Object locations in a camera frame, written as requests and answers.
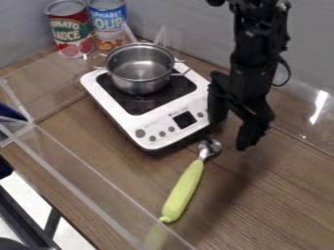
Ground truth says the silver metal pot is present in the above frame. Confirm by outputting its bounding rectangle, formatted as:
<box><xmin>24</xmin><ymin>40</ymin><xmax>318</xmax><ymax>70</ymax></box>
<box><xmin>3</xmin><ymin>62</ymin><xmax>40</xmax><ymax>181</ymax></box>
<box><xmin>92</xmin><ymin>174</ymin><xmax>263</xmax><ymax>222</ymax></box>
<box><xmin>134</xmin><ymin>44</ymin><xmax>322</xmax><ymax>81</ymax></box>
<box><xmin>94</xmin><ymin>42</ymin><xmax>190</xmax><ymax>96</ymax></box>

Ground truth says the white and black stove top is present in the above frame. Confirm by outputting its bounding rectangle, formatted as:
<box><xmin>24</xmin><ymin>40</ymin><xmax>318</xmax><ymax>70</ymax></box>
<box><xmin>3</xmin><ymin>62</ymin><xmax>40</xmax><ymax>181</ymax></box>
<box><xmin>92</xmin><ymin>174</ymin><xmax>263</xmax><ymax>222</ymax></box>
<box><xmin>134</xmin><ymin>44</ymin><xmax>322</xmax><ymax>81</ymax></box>
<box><xmin>80</xmin><ymin>62</ymin><xmax>208</xmax><ymax>151</ymax></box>

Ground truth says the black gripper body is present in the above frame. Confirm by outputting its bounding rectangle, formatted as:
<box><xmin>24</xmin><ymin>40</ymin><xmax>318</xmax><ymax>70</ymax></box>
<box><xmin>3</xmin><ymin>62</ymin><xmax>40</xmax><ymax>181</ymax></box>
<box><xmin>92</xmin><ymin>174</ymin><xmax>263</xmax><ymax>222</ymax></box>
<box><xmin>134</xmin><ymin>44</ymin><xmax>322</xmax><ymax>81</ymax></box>
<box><xmin>208</xmin><ymin>62</ymin><xmax>275</xmax><ymax>121</ymax></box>

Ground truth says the black table frame leg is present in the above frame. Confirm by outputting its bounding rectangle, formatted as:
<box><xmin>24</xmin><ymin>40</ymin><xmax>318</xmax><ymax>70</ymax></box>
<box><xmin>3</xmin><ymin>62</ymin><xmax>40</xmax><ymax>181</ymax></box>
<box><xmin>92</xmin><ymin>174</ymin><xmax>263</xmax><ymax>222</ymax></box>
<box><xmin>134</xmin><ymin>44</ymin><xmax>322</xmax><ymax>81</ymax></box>
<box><xmin>0</xmin><ymin>186</ymin><xmax>61</xmax><ymax>250</ymax></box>

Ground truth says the clear acrylic barrier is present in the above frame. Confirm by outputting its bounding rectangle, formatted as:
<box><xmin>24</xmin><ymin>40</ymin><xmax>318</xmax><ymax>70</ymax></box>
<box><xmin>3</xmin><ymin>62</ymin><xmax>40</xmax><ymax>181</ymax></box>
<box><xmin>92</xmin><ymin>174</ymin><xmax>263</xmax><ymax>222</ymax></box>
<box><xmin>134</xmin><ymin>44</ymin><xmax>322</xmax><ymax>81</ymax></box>
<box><xmin>0</xmin><ymin>77</ymin><xmax>196</xmax><ymax>250</ymax></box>

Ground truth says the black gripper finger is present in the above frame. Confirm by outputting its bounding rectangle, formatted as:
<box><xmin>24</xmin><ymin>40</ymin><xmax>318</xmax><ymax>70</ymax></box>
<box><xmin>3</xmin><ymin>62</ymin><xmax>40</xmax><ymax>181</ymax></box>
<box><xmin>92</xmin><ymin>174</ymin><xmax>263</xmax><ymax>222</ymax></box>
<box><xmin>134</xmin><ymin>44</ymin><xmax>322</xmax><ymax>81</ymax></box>
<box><xmin>207</xmin><ymin>83</ymin><xmax>228</xmax><ymax>124</ymax></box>
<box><xmin>237</xmin><ymin>114</ymin><xmax>273</xmax><ymax>151</ymax></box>

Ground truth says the tomato sauce can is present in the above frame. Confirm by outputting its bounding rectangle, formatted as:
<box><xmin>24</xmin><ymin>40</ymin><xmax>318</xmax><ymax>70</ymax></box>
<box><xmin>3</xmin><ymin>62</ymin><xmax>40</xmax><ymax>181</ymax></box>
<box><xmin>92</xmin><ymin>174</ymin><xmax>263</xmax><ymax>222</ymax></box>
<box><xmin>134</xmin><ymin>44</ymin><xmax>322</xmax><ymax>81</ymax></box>
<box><xmin>44</xmin><ymin>0</ymin><xmax>94</xmax><ymax>58</ymax></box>

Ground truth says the green handled ice cream scoop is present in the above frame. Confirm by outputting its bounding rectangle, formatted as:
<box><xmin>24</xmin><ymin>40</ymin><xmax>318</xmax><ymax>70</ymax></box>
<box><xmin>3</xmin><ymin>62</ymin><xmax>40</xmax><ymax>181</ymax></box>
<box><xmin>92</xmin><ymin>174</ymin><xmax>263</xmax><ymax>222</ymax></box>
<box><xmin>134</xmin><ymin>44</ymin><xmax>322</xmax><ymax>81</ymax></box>
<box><xmin>159</xmin><ymin>139</ymin><xmax>222</xmax><ymax>223</ymax></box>

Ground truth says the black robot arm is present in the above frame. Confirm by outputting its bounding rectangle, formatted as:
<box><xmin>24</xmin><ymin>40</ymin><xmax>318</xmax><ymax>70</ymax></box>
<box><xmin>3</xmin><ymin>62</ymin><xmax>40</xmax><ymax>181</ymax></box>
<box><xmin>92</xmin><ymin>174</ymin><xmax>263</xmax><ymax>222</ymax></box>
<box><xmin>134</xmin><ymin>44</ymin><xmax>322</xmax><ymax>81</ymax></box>
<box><xmin>206</xmin><ymin>0</ymin><xmax>291</xmax><ymax>151</ymax></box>

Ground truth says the alphabet soup can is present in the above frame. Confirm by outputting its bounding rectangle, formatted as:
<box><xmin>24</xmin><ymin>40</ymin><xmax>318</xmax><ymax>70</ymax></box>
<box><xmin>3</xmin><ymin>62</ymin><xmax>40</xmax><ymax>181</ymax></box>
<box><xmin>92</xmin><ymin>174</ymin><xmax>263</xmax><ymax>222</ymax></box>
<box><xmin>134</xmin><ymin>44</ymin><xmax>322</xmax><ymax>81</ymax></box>
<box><xmin>88</xmin><ymin>0</ymin><xmax>127</xmax><ymax>51</ymax></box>

